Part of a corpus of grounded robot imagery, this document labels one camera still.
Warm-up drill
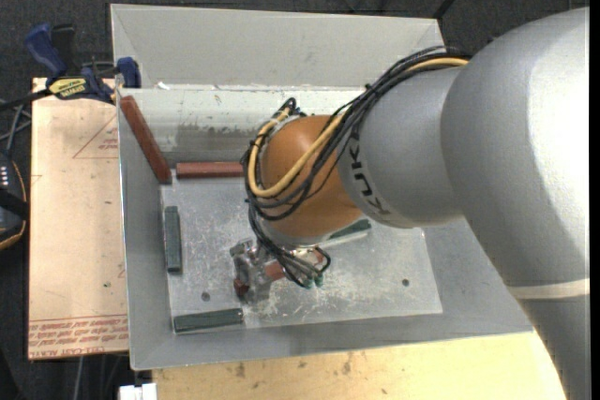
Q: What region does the grey metal bin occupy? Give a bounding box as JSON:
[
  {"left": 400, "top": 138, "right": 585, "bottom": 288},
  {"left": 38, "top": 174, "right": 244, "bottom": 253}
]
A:
[{"left": 111, "top": 3, "right": 536, "bottom": 372}]

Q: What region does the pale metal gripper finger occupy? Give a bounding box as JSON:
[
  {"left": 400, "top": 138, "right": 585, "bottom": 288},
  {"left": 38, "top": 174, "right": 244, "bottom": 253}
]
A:
[
  {"left": 229, "top": 239, "right": 258, "bottom": 281},
  {"left": 246, "top": 279, "right": 274, "bottom": 305}
]

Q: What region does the dark green flat block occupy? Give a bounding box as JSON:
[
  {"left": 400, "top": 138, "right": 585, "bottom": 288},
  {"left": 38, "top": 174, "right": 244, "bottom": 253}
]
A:
[
  {"left": 322, "top": 218, "right": 373, "bottom": 245},
  {"left": 172, "top": 307, "right": 246, "bottom": 334},
  {"left": 163, "top": 205, "right": 184, "bottom": 274}
]

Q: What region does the red-brown block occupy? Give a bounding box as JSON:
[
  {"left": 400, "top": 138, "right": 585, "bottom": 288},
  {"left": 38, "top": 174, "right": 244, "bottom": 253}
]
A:
[
  {"left": 119, "top": 96, "right": 173, "bottom": 185},
  {"left": 232, "top": 247, "right": 331, "bottom": 299},
  {"left": 175, "top": 161, "right": 246, "bottom": 180}
]

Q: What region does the brown cardboard board red print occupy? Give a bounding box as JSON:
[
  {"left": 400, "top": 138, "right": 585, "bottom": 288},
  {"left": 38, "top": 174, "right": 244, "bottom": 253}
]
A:
[{"left": 27, "top": 77, "right": 130, "bottom": 362}]

